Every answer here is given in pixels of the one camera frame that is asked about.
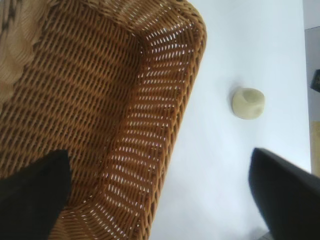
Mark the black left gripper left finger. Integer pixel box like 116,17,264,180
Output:
0,149,74,240

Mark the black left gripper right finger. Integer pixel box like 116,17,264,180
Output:
248,147,320,240

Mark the pale yellow egg yolk pastry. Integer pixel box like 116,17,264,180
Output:
231,86,265,120

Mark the brown woven wicker basket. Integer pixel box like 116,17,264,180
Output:
0,0,208,240

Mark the dark box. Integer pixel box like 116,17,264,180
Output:
309,66,320,91

